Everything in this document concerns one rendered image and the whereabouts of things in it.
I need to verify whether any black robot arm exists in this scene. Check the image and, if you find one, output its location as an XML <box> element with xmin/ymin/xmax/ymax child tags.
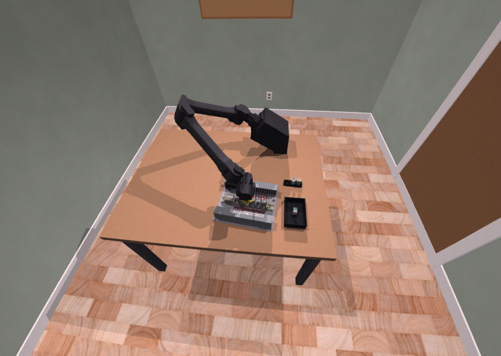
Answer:
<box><xmin>174</xmin><ymin>95</ymin><xmax>263</xmax><ymax>201</ymax></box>

